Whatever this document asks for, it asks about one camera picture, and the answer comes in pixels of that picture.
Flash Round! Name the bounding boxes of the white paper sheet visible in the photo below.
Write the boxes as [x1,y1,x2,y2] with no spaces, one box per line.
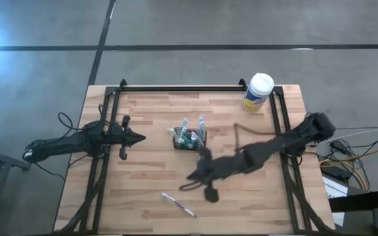
[322,176,349,227]

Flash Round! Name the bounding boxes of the black floor cable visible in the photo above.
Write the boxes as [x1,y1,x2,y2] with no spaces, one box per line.
[306,121,378,191]

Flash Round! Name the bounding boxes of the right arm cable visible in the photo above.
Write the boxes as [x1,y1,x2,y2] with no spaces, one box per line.
[178,123,277,193]

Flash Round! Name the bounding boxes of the black table leg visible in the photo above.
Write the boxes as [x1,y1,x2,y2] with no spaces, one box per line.
[0,143,32,227]

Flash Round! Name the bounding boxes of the black wire basket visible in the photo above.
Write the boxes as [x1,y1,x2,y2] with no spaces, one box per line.
[172,127,208,151]

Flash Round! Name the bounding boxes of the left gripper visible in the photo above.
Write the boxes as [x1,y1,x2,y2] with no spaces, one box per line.
[109,115,146,161]

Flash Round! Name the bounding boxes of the yellow floor cable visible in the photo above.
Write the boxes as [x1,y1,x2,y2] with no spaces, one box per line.
[318,147,378,191]

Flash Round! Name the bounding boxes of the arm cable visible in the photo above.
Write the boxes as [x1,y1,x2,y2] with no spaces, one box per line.
[28,111,106,182]
[178,123,277,193]

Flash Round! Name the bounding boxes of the white floor cable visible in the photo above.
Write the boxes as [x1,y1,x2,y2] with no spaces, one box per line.
[320,128,378,145]

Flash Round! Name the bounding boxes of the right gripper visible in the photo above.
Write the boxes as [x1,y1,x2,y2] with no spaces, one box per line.
[187,146,249,203]

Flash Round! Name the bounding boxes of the blue yellow wipes canister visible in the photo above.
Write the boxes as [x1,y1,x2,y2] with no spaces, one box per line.
[242,72,275,114]

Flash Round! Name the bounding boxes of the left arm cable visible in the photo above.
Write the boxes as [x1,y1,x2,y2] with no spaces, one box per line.
[28,111,106,182]

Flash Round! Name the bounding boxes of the black aluminium table frame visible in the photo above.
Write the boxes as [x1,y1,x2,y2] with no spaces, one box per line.
[56,78,333,235]

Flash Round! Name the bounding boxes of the black power brick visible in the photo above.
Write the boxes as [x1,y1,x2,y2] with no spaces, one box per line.
[320,163,352,182]

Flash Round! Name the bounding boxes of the black beam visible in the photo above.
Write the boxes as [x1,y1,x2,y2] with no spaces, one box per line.
[328,189,378,213]

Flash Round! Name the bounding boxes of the green toothbrush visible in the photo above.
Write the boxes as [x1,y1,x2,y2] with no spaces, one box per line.
[177,127,187,145]

